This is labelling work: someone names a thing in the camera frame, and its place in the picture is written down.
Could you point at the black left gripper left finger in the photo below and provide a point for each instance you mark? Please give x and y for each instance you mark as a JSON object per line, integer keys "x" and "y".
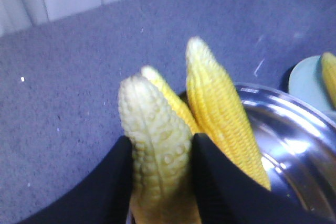
{"x": 101, "y": 197}

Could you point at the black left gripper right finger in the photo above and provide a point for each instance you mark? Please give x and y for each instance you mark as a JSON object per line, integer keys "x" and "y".
{"x": 225, "y": 194}

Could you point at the pale yellow corn cob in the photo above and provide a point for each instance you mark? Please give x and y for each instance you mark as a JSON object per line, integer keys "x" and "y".
{"x": 161, "y": 152}

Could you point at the tall yellow corn cob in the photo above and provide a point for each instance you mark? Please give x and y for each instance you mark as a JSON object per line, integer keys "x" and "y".
{"x": 218, "y": 110}

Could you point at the bright yellow corn cob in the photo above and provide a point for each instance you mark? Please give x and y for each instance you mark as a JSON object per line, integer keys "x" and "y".
{"x": 177, "y": 104}

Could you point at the yellow corn cob black speck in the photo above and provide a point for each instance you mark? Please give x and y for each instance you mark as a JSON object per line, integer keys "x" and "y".
{"x": 328, "y": 74}

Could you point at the sage green electric cooking pot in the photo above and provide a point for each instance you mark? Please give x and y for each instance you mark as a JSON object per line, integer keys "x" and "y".
{"x": 297, "y": 143}

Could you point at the light green round plate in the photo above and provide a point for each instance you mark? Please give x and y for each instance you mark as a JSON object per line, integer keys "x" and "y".
{"x": 306, "y": 83}

